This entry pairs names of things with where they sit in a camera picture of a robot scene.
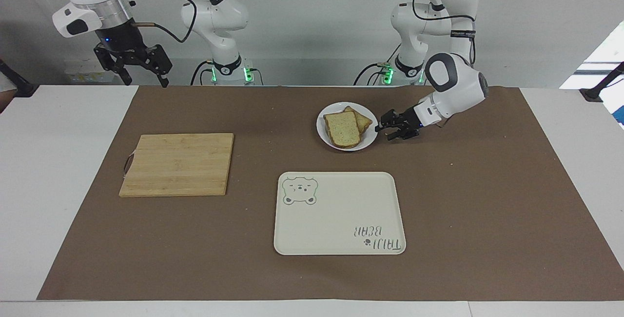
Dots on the white round plate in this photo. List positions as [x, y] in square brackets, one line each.
[323, 134]

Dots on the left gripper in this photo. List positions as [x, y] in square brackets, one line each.
[412, 121]

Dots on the toasted bread slice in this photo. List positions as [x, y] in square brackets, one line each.
[365, 123]
[342, 129]

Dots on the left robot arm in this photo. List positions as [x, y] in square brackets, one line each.
[453, 83]

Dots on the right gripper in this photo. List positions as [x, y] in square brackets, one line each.
[119, 36]

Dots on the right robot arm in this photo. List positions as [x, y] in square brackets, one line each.
[214, 14]

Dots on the black stand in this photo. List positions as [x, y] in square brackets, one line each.
[20, 86]
[596, 90]

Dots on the wooden cutting board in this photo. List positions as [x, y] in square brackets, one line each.
[178, 165]

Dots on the cream tray with bear print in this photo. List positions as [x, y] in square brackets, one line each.
[336, 219]

